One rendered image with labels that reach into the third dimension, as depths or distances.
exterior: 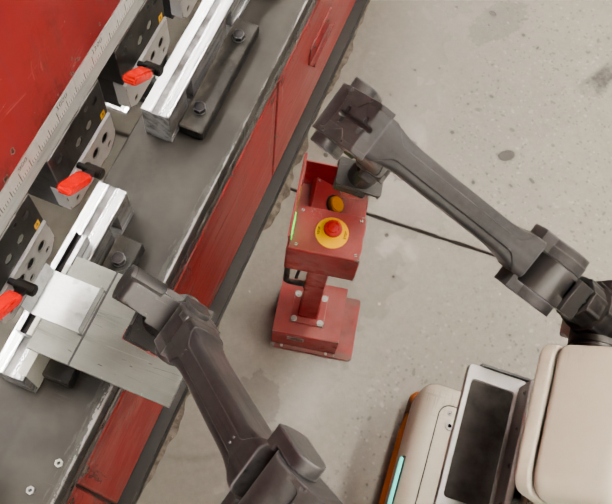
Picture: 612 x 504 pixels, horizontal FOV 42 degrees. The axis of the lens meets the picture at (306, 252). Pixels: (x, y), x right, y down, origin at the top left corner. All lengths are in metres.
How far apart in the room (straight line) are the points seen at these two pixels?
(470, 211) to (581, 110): 1.90
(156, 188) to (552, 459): 0.95
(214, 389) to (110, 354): 0.47
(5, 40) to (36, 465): 0.80
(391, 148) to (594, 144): 1.93
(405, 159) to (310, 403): 1.40
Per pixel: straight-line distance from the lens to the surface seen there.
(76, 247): 1.45
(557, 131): 2.91
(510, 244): 1.16
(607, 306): 1.26
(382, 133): 1.05
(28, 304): 1.42
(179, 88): 1.62
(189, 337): 1.04
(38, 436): 1.50
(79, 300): 1.41
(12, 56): 0.98
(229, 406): 0.89
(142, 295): 1.13
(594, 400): 1.06
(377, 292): 2.48
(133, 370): 1.36
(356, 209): 1.80
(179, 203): 1.60
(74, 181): 1.16
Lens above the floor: 2.31
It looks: 67 degrees down
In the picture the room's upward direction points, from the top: 10 degrees clockwise
